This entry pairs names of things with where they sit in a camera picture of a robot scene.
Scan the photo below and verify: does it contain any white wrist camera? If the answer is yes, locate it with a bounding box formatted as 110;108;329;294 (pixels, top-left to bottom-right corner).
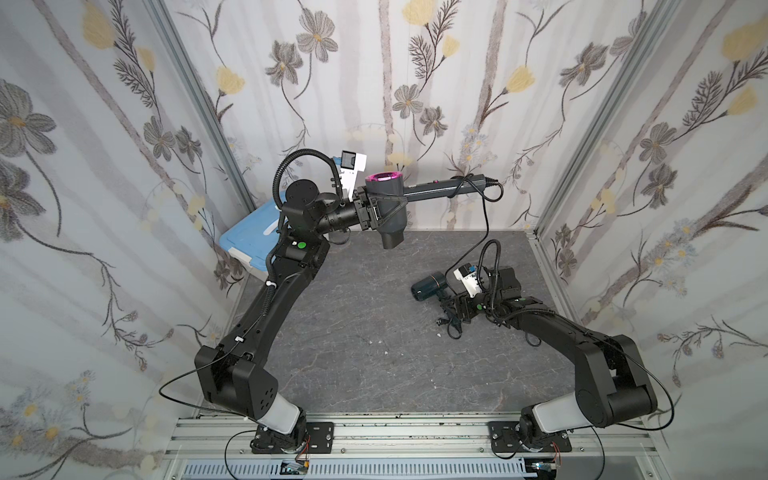
333;150;367;200
453;263;484;298

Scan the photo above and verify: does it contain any blue lid storage box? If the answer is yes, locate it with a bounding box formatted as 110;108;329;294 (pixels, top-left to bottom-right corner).
218;200;280;281

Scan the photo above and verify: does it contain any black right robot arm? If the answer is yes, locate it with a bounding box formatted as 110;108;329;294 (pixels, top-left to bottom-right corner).
442;239;658;449

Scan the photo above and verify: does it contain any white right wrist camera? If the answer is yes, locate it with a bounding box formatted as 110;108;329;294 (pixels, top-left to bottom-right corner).
453;263;484;298

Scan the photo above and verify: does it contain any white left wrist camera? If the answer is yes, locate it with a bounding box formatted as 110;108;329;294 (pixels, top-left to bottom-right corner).
333;150;367;200

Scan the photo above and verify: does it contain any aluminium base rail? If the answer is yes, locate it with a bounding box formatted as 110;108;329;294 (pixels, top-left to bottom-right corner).
153;412;670;479

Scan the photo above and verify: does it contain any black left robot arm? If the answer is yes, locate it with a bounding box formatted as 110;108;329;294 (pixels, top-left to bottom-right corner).
194;149;370;454

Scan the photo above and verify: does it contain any dark green hair dryer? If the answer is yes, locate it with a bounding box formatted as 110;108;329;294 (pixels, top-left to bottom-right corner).
411;272;463;340

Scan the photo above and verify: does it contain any black hair dryer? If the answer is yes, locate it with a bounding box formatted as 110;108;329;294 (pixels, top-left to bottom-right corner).
360;172;491;249

